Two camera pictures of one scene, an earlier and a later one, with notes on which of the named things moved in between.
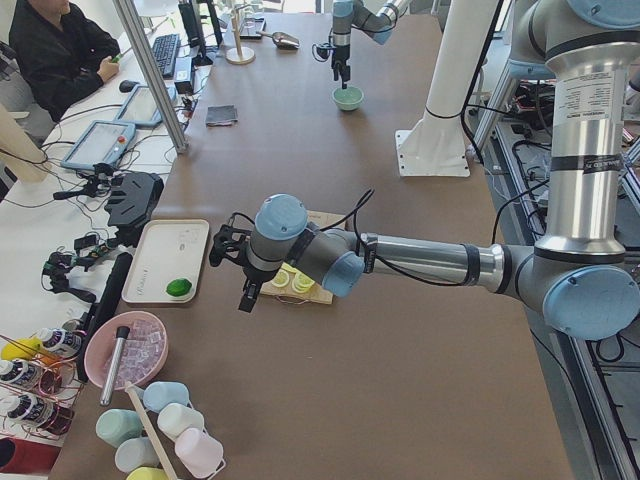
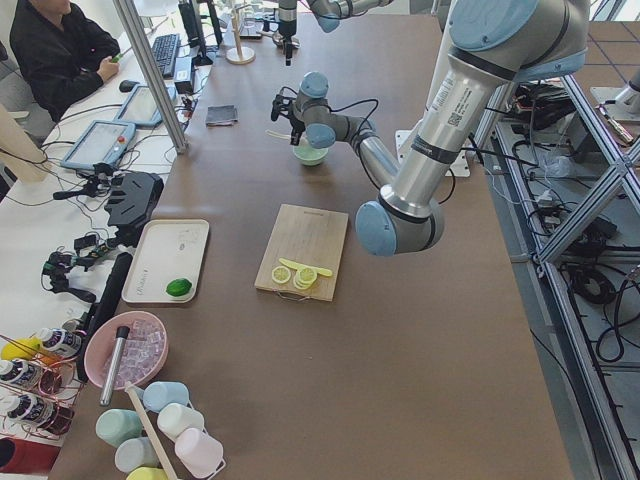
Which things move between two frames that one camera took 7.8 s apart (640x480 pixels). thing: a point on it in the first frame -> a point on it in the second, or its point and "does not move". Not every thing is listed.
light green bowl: (347, 98) -> (310, 155)
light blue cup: (159, 394) does not move
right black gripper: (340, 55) -> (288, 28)
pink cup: (200, 454) does not move
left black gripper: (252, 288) -> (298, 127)
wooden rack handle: (133, 394) does not move
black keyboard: (165, 49) does not move
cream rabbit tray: (166, 250) does not move
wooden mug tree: (239, 55) does not move
